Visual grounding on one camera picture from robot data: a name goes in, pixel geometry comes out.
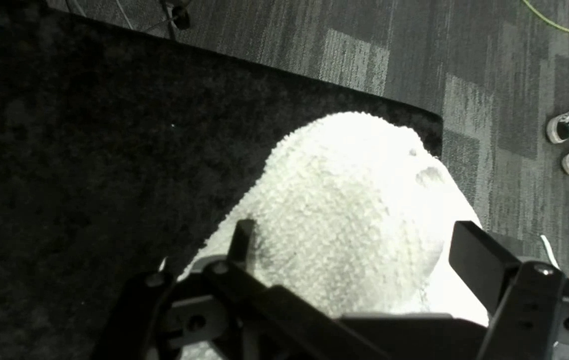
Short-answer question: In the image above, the yellow floor cable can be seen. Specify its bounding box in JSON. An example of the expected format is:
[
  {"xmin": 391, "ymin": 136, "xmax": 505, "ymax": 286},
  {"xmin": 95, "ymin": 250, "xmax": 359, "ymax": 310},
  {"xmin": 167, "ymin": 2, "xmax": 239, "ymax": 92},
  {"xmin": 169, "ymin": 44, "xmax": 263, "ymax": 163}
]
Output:
[{"xmin": 521, "ymin": 0, "xmax": 569, "ymax": 36}]

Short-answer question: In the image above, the black table cover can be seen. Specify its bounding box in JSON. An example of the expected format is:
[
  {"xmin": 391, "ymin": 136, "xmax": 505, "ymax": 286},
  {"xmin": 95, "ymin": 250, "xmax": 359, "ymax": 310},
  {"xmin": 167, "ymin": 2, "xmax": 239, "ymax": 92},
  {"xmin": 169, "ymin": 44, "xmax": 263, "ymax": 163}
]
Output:
[{"xmin": 0, "ymin": 0, "xmax": 445, "ymax": 360}]

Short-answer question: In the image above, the white floor cable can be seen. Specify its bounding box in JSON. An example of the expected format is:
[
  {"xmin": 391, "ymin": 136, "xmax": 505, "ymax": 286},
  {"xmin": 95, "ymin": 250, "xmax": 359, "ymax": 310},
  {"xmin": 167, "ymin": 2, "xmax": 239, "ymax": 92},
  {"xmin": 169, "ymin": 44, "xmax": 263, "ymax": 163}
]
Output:
[{"xmin": 539, "ymin": 232, "xmax": 562, "ymax": 270}]

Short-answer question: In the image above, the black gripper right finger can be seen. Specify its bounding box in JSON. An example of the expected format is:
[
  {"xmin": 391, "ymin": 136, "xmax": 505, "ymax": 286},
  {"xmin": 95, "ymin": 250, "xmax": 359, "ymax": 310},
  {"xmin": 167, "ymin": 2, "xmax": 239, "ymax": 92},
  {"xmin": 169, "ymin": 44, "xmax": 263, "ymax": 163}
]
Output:
[{"xmin": 447, "ymin": 217, "xmax": 569, "ymax": 360}]

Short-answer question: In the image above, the small white cloth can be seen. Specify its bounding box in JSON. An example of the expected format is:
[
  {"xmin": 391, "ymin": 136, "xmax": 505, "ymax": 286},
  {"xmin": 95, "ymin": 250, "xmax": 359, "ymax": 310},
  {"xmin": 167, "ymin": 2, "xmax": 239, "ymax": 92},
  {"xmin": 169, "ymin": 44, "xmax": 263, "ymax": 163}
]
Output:
[{"xmin": 179, "ymin": 110, "xmax": 491, "ymax": 327}]

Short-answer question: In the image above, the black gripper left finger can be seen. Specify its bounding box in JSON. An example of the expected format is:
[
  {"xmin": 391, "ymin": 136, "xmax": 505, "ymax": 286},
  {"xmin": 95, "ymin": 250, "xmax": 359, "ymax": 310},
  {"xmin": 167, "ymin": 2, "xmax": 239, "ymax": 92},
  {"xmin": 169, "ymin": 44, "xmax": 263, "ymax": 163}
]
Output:
[{"xmin": 91, "ymin": 217, "xmax": 259, "ymax": 360}]

